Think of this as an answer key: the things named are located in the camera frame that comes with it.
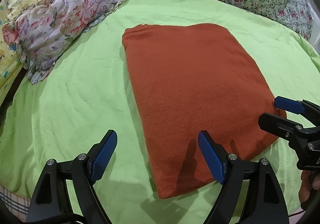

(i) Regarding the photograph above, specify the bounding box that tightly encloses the orange knitted sweater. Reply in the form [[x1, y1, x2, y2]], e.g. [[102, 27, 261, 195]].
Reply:
[[122, 23, 286, 199]]

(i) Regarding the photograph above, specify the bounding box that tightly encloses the person's right hand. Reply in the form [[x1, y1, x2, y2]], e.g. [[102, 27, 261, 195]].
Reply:
[[298, 171, 320, 203]]

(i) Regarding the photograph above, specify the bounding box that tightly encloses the green bed sheet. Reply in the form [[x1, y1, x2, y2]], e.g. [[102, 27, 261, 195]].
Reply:
[[1, 0, 319, 223]]

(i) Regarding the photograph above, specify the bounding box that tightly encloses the plaid mattress edge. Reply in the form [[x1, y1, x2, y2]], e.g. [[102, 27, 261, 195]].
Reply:
[[0, 186, 30, 222]]

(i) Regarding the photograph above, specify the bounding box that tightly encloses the pink purple floral blanket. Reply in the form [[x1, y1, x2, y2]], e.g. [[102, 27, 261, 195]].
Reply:
[[2, 0, 126, 85]]

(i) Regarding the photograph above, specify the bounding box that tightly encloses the yellow patterned quilt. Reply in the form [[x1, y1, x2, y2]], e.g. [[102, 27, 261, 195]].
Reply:
[[0, 0, 72, 104]]

